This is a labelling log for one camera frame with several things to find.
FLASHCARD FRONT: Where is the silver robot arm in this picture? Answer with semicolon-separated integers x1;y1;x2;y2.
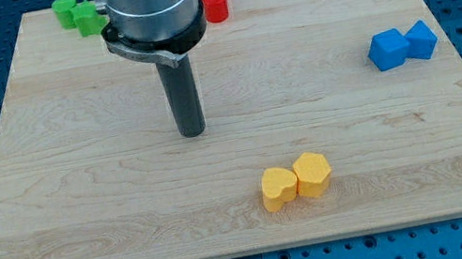
101;0;207;69

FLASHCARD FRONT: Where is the green star block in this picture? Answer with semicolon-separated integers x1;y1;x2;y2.
70;1;108;38

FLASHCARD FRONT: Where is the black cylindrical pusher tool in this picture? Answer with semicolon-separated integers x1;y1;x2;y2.
156;55;206;138

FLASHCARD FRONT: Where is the yellow heart block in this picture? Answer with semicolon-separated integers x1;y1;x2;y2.
261;167;298;213

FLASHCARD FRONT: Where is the yellow hexagon block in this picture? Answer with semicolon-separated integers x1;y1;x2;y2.
293;152;331;198

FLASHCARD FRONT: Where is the wooden board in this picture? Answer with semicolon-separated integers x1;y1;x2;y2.
0;0;462;259

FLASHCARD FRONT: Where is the blue cube block left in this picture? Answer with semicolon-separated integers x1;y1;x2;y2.
368;28;409;71

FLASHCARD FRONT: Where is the blue cube block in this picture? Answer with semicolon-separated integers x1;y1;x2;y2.
368;28;409;71
405;20;439;60

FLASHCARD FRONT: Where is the green cylinder block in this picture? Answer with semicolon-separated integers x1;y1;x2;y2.
51;0;77;30

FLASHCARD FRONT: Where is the blue cube block right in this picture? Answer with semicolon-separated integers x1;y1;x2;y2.
405;20;439;60

